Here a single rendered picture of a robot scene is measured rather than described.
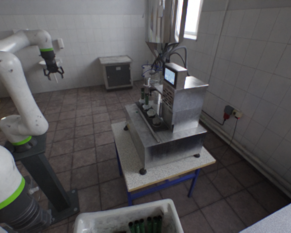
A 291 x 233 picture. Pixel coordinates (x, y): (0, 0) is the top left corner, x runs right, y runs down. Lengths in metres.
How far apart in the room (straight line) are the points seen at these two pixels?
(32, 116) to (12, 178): 0.71
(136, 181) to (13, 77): 0.95
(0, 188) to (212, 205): 1.86
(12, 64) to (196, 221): 1.93
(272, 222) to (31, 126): 1.53
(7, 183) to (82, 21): 4.27
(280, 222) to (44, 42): 1.89
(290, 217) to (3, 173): 1.34
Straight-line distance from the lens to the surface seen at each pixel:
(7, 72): 1.03
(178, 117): 1.01
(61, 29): 4.56
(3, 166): 0.42
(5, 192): 0.46
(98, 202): 1.96
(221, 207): 2.03
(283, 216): 1.30
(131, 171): 1.17
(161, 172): 1.17
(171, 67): 0.90
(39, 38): 1.37
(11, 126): 1.24
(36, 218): 0.58
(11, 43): 1.33
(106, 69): 3.99
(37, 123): 1.14
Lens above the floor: 1.70
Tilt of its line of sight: 34 degrees down
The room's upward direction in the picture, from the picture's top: straight up
